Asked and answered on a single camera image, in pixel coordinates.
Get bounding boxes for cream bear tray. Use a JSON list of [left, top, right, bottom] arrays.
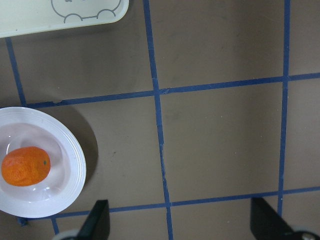
[[0, 0, 130, 38]]

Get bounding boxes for white round plate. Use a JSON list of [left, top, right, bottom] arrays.
[[0, 106, 87, 218]]

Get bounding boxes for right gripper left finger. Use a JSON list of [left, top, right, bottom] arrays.
[[77, 199, 110, 240]]

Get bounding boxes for orange fruit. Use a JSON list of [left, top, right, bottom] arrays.
[[1, 146, 51, 187]]

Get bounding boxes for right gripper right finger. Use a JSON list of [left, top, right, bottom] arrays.
[[250, 197, 294, 240]]

